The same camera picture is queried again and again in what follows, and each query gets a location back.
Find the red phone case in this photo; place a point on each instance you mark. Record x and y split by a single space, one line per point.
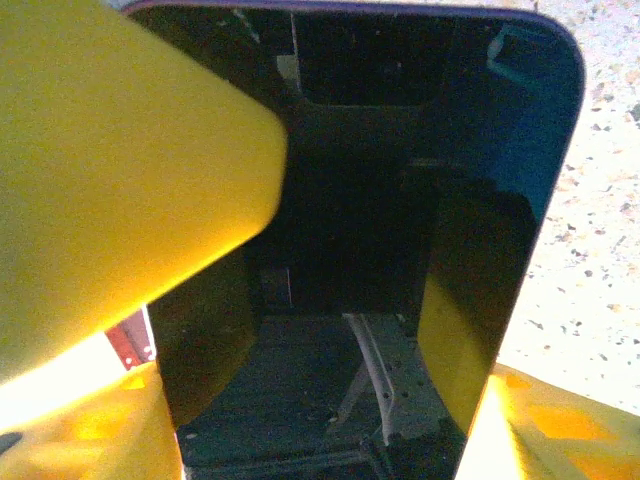
131 345

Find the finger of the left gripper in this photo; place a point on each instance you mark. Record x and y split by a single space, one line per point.
125 165

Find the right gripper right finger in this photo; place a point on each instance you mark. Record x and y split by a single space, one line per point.
550 430

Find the black smartphone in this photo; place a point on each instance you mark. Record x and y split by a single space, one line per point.
360 200

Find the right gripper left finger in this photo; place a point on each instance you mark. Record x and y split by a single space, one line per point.
85 435

